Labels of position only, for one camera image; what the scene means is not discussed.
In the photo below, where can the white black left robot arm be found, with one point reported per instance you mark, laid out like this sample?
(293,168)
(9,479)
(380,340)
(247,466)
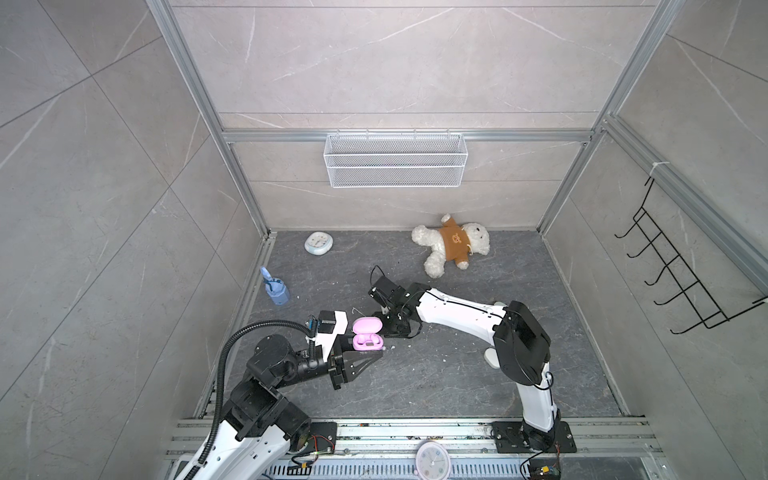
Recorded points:
(256,425)

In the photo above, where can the black wire hook rack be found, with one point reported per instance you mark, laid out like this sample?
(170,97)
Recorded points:
(708,312)

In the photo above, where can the pink oval earbud case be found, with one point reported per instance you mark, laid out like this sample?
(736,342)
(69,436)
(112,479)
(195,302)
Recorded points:
(366,334)

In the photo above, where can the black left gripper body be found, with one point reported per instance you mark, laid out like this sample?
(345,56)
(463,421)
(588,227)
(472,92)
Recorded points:
(336,371)

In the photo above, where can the white teddy bear brown hoodie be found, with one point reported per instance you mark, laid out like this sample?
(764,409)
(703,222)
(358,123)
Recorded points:
(451,242)

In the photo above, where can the light blue round clock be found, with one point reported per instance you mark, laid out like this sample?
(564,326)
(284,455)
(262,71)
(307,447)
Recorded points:
(318,243)

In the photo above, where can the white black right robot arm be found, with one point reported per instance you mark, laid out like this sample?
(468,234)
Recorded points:
(518,345)

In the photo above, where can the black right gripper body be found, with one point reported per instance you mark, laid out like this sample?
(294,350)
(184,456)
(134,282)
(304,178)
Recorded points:
(392,326)

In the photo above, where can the white wire mesh basket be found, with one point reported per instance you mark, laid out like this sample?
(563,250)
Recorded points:
(392,160)

